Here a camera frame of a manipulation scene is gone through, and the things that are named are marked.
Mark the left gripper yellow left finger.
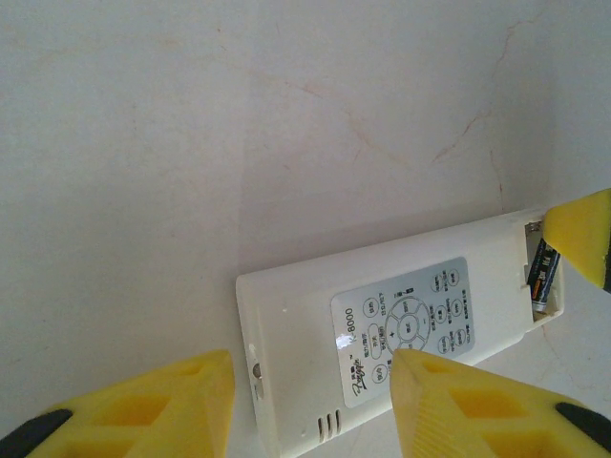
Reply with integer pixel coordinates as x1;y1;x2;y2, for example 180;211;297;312
0;349;237;458

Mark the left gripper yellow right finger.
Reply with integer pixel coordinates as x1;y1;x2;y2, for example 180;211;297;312
390;347;611;458

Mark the short white remote control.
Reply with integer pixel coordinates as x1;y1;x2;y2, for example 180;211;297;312
235;205;565;458

